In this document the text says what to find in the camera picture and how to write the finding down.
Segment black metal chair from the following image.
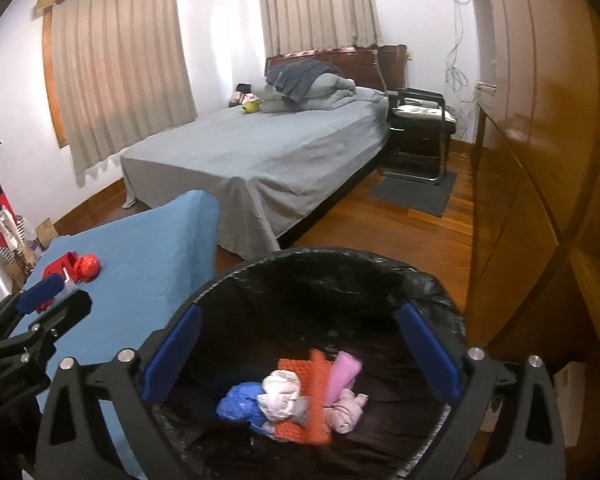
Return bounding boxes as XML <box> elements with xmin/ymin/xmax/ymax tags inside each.
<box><xmin>377</xmin><ymin>87</ymin><xmax>458</xmax><ymax>186</ymax></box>

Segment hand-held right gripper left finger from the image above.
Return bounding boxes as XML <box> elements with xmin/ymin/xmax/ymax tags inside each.
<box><xmin>32</xmin><ymin>304</ymin><xmax>203</xmax><ymax>480</ymax></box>

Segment red box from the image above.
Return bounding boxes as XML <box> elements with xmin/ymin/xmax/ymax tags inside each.
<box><xmin>37</xmin><ymin>252</ymin><xmax>81</xmax><ymax>312</ymax></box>

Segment dark wooden bed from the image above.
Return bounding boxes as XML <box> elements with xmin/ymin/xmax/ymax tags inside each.
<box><xmin>265</xmin><ymin>44</ymin><xmax>408</xmax><ymax>251</ymax></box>

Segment dark grey blanket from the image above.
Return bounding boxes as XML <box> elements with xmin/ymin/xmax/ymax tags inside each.
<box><xmin>266</xmin><ymin>58</ymin><xmax>338</xmax><ymax>101</ymax></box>

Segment dark grey floor mat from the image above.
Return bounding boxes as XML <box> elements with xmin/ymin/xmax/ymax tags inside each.
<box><xmin>369</xmin><ymin>170</ymin><xmax>458</xmax><ymax>218</ymax></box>

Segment grey pillow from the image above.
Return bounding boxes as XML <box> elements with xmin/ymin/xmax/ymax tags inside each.
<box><xmin>352</xmin><ymin>86</ymin><xmax>390</xmax><ymax>103</ymax></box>

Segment wide beige curtain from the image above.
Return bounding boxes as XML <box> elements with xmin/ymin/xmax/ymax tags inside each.
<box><xmin>50</xmin><ymin>0</ymin><xmax>198</xmax><ymax>176</ymax></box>

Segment grey wall cables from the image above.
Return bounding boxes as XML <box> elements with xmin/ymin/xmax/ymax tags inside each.
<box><xmin>442</xmin><ymin>0</ymin><xmax>473</xmax><ymax>91</ymax></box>

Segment large orange mesh pad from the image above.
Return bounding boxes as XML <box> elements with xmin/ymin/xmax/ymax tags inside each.
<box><xmin>277</xmin><ymin>350</ymin><xmax>333</xmax><ymax>446</ymax></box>

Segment wooden window frame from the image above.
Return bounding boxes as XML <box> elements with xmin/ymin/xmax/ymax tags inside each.
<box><xmin>42</xmin><ymin>10</ymin><xmax>68</xmax><ymax>150</ymax></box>

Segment red round ball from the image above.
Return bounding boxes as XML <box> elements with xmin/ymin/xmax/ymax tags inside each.
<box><xmin>75</xmin><ymin>255</ymin><xmax>102</xmax><ymax>283</ymax></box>

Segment pink face mask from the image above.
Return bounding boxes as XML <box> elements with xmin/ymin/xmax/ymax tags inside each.
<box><xmin>327</xmin><ymin>351</ymin><xmax>363</xmax><ymax>396</ymax></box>

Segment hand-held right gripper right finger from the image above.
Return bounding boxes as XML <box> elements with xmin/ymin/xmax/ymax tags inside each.
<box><xmin>399</xmin><ymin>301</ymin><xmax>566</xmax><ymax>480</ymax></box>

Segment narrow beige curtain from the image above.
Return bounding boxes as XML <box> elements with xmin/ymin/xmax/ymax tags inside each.
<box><xmin>260</xmin><ymin>0</ymin><xmax>383</xmax><ymax>56</ymax></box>

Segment blue table cloth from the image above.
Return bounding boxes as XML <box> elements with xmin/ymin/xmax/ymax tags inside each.
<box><xmin>17</xmin><ymin>190</ymin><xmax>221</xmax><ymax>480</ymax></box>

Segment white box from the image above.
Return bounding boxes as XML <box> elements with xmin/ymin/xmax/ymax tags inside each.
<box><xmin>555</xmin><ymin>360</ymin><xmax>588</xmax><ymax>448</ymax></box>

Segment grey bedsheet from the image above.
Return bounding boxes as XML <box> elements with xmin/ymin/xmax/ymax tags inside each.
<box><xmin>120</xmin><ymin>85</ymin><xmax>391</xmax><ymax>256</ymax></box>

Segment brown wooden wardrobe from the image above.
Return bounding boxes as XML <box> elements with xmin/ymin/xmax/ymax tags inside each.
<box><xmin>465</xmin><ymin>0</ymin><xmax>600</xmax><ymax>480</ymax></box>

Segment striped bag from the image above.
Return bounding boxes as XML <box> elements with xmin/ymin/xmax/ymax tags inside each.
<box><xmin>0</xmin><ymin>237</ymin><xmax>33</xmax><ymax>278</ymax></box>

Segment white tissue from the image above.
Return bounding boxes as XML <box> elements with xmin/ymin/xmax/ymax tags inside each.
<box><xmin>325</xmin><ymin>387</ymin><xmax>370</xmax><ymax>436</ymax></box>
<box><xmin>257</xmin><ymin>370</ymin><xmax>303</xmax><ymax>423</ymax></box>

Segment blue plastic bag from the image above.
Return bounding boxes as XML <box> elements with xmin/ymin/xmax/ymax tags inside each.
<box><xmin>216</xmin><ymin>381</ymin><xmax>266</xmax><ymax>428</ymax></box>

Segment grey duvet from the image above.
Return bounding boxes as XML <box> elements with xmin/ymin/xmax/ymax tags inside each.
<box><xmin>252</xmin><ymin>72</ymin><xmax>358</xmax><ymax>113</ymax></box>

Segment chair seat cushion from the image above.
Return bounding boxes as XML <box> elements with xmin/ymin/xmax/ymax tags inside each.
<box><xmin>397</xmin><ymin>105</ymin><xmax>456</xmax><ymax>122</ymax></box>

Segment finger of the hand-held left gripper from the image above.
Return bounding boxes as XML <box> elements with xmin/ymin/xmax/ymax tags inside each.
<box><xmin>0</xmin><ymin>289</ymin><xmax>93</xmax><ymax>366</ymax></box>
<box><xmin>0</xmin><ymin>274</ymin><xmax>66</xmax><ymax>343</ymax></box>

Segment brown paper bag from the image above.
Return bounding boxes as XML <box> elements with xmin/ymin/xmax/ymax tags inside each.
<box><xmin>35</xmin><ymin>218</ymin><xmax>61</xmax><ymax>251</ymax></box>

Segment red and white hanging clothes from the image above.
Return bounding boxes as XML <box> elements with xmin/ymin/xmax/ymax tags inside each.
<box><xmin>0</xmin><ymin>192</ymin><xmax>23</xmax><ymax>241</ymax></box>

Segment grey bedside cable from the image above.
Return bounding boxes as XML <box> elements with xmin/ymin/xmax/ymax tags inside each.
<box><xmin>372</xmin><ymin>50</ymin><xmax>388</xmax><ymax>96</ymax></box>

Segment small orange mesh pad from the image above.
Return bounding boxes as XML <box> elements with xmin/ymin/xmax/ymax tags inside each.
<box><xmin>272</xmin><ymin>420</ymin><xmax>306</xmax><ymax>443</ymax></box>

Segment black bin with black liner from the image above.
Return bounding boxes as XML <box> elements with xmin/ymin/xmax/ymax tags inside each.
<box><xmin>145</xmin><ymin>246</ymin><xmax>468</xmax><ymax>480</ymax></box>

